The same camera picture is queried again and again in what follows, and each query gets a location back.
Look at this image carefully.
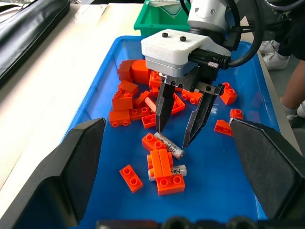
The white printed AA battery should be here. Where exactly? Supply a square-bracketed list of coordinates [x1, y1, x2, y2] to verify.
[147, 164, 187, 183]
[153, 132, 185, 159]

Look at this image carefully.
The orange square toy brick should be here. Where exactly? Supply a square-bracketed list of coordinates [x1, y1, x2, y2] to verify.
[112, 91, 135, 111]

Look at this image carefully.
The black cable with plug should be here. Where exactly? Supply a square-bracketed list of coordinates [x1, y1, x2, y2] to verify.
[223, 0, 242, 52]

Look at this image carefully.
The black fabric bag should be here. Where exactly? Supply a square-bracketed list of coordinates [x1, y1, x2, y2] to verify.
[0, 0, 71, 85]

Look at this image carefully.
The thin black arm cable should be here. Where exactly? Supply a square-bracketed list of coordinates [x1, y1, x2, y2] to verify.
[179, 0, 192, 18]

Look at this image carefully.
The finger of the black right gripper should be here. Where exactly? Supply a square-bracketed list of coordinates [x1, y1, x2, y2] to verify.
[182, 82, 225, 149]
[155, 75, 184, 134]

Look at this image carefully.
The light orange brick stack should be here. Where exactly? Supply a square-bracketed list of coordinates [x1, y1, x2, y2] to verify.
[146, 148, 174, 179]

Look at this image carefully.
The large dark orange block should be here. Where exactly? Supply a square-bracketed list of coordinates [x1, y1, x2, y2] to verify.
[117, 60, 134, 82]

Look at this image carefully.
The orange sloped toy brick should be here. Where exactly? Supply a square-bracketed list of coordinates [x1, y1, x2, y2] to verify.
[118, 80, 139, 96]

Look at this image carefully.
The small orange toy brick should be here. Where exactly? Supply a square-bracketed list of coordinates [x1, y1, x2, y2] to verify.
[229, 108, 244, 121]

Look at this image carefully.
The white green printed sheet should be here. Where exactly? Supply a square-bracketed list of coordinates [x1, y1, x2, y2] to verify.
[145, 0, 191, 20]

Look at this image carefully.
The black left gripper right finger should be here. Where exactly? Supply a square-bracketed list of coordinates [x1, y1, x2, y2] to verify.
[229, 117, 305, 220]

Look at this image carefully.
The green plastic bin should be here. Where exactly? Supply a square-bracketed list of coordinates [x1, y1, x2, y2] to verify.
[133, 0, 193, 38]

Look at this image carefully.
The orange triangular toy brick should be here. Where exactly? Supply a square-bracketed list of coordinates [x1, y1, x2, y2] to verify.
[169, 92, 186, 116]

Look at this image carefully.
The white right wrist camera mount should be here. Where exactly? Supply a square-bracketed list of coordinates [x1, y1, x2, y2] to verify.
[140, 29, 208, 78]

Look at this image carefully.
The flat orange toy brick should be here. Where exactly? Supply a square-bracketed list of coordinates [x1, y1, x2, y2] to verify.
[119, 164, 144, 194]

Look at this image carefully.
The white sneaker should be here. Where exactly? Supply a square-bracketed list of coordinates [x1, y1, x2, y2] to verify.
[285, 100, 305, 129]
[262, 50, 291, 71]
[258, 40, 281, 56]

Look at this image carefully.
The blue plastic bin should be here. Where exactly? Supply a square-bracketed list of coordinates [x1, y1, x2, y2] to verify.
[14, 35, 282, 229]

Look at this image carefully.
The person's bare leg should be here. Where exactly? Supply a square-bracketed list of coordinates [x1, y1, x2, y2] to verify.
[280, 62, 305, 109]

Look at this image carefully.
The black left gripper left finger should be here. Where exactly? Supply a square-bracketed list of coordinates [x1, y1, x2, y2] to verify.
[4, 117, 106, 229]

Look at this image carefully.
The clear plastic wrapper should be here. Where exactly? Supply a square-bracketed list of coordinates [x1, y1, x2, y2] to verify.
[74, 4, 108, 24]

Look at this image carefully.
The large rounded orange block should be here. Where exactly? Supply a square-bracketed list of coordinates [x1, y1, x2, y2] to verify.
[130, 59, 153, 84]

